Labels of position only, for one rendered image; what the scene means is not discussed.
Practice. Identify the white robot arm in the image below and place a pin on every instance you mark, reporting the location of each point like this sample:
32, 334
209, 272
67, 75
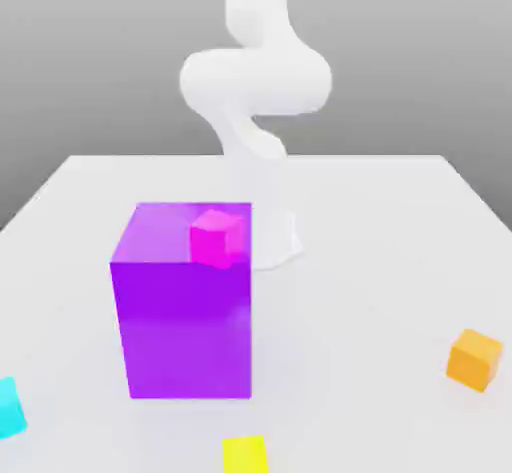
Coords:
256, 81

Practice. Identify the small magenta cube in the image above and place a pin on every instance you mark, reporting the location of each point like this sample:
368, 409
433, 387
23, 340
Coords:
212, 241

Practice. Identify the small yellow cube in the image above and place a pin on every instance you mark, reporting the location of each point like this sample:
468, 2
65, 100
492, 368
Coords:
244, 455

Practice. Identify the small orange cube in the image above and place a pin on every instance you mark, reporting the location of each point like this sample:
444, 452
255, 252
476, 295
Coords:
472, 361

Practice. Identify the small cyan cube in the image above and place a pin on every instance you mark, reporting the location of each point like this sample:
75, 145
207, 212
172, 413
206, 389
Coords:
8, 409

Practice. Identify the large purple box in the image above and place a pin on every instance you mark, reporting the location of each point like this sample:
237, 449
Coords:
184, 321

